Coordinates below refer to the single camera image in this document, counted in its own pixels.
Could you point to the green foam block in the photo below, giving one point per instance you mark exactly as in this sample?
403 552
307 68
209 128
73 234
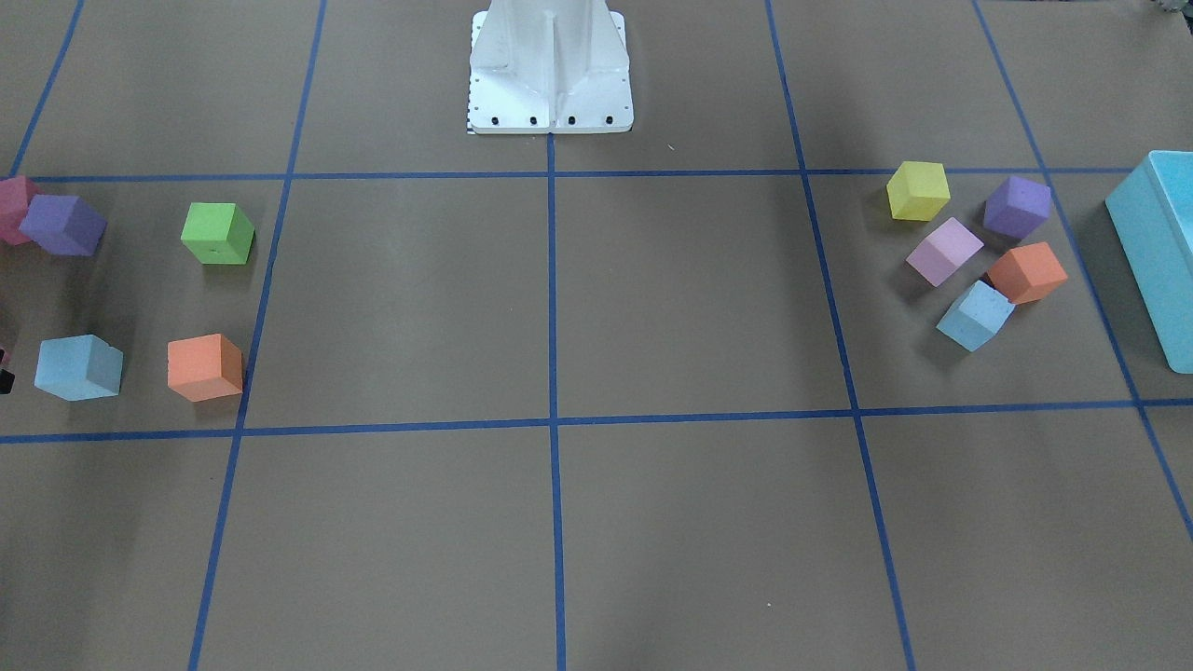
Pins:
218 233

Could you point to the pink foam block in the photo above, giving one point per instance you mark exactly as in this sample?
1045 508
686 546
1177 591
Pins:
17 193

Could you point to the purple foam block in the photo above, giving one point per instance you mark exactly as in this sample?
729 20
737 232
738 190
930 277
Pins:
63 225
1017 208

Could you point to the light blue foam block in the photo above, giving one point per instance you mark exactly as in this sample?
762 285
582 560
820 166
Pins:
79 368
975 316

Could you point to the orange foam block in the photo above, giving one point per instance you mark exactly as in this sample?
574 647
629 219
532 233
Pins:
205 368
1027 273

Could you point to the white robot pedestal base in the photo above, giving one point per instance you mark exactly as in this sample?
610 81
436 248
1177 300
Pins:
549 67

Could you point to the yellow foam block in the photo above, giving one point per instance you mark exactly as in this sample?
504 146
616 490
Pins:
918 191

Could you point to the lilac foam block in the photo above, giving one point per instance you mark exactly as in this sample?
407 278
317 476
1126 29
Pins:
944 251

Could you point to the light blue plastic bin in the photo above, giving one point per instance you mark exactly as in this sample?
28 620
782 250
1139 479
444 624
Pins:
1152 213

